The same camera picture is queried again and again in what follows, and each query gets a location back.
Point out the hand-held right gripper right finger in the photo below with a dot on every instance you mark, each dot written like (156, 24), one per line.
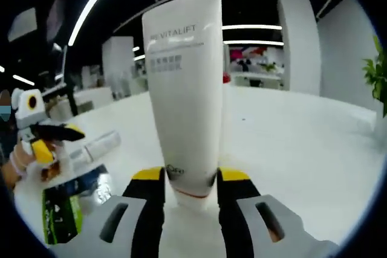
(239, 215)

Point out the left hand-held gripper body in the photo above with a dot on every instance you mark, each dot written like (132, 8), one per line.
(30, 110)

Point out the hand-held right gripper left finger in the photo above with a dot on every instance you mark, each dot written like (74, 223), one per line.
(145, 209)

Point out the gold skincare sachet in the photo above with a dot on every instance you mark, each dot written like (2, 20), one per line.
(50, 172)

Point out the silver skincare bottle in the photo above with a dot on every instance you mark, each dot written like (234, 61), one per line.
(102, 146)

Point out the dark blue skincare sachet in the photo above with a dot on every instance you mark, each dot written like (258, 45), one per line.
(87, 179)

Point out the black green skincare sachet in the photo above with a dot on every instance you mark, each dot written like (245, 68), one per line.
(60, 218)

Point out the white skincare tube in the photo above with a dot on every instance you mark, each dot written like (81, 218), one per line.
(187, 89)

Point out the person's left hand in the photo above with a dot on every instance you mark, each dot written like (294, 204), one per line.
(18, 162)

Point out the black laptop stand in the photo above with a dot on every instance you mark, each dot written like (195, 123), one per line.
(71, 89)

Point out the hanging display panel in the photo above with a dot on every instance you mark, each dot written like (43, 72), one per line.
(22, 25)

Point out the long ceiling light strip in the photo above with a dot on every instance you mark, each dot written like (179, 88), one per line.
(90, 4)

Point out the row of white office desks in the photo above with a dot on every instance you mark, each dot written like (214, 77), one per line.
(257, 76)

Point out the green potted plant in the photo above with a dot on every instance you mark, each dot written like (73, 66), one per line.
(378, 70)

